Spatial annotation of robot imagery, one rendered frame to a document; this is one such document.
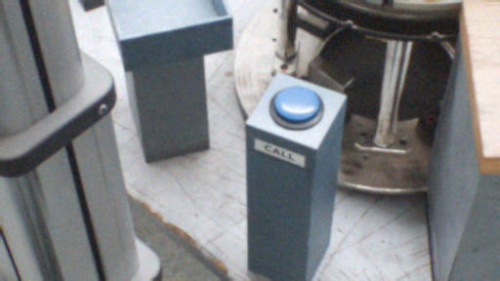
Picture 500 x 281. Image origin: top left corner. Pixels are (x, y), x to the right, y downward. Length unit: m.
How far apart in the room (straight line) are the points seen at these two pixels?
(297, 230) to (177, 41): 0.22
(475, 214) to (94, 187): 0.34
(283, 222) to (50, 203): 0.29
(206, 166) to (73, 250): 0.38
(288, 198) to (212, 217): 0.20
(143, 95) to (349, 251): 0.29
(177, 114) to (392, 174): 0.26
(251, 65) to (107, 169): 0.49
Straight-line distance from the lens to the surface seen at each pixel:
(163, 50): 0.89
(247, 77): 1.19
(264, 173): 0.88
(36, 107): 0.66
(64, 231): 0.75
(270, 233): 0.96
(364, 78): 1.22
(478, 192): 0.84
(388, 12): 0.95
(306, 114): 0.83
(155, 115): 1.07
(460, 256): 0.93
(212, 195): 1.10
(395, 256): 1.06
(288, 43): 1.18
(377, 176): 1.10
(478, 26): 0.90
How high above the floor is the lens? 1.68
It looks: 52 degrees down
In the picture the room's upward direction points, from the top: straight up
